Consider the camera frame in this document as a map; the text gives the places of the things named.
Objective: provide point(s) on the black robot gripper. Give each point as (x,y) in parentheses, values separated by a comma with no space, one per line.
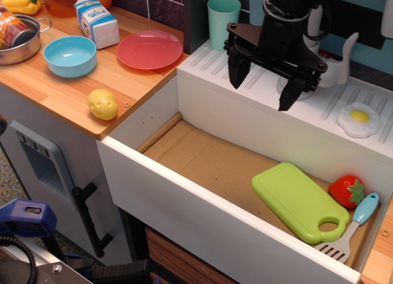
(277,46)

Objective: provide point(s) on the yellow toy potato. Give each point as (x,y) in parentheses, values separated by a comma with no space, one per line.
(103,104)

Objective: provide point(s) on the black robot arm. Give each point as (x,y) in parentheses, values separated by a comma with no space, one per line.
(296,10)

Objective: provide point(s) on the red plastic plate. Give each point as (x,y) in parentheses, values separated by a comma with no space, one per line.
(149,50)

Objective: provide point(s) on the grey toy faucet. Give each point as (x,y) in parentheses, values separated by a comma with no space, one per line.
(338,71)

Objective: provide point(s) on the teal plastic cup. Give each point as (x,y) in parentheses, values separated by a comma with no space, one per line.
(220,13)

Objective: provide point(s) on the toy fried egg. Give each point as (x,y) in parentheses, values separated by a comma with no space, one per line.
(358,120)

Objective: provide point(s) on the green plastic cutting board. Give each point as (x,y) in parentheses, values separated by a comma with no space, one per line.
(308,210)

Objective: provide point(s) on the white toy sink basin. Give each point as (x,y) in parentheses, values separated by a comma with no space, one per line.
(182,164)

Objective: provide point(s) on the red toy strawberry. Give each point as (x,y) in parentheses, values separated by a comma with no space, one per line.
(348,191)

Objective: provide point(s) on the toy milk carton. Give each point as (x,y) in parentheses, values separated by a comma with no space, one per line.
(97,23)

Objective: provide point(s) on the blue plastic bowl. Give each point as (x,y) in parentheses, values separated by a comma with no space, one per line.
(71,56)

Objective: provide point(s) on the grey toy oven door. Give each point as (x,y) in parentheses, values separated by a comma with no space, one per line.
(47,162)

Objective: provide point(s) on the toy beans can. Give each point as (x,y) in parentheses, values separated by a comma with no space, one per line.
(13,31)

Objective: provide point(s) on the yellow toy bell pepper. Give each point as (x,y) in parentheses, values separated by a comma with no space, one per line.
(27,7)

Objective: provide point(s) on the blue clamp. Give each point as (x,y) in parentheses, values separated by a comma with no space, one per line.
(28,218)

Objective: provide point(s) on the blue handled grey spatula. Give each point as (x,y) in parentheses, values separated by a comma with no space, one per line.
(340,249)

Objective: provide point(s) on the black oven door handle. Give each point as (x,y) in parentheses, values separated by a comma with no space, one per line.
(80,196)

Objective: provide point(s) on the steel pot with handles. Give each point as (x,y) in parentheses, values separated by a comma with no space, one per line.
(28,44)

